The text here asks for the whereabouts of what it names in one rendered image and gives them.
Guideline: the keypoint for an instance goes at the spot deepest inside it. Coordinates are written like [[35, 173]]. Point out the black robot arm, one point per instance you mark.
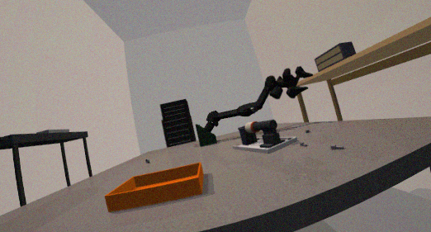
[[272, 87]]

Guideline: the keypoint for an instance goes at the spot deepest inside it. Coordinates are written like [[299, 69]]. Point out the orange open tray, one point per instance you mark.
[[161, 186]]

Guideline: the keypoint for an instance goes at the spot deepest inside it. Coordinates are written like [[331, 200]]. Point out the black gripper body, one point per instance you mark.
[[293, 82]]

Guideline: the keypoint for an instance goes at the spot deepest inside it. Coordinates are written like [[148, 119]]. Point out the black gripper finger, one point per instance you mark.
[[297, 90], [305, 74]]

